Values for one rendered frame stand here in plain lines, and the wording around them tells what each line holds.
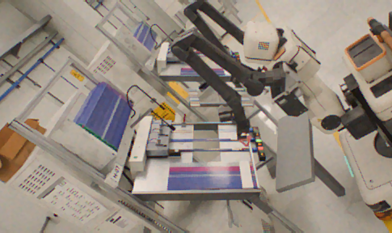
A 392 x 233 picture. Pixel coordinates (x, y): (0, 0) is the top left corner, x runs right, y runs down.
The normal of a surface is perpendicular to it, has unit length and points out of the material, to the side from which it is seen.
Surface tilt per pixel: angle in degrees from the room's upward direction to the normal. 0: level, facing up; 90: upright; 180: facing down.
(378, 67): 92
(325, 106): 90
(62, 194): 87
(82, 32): 90
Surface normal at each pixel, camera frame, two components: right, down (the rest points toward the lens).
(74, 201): 0.03, 0.54
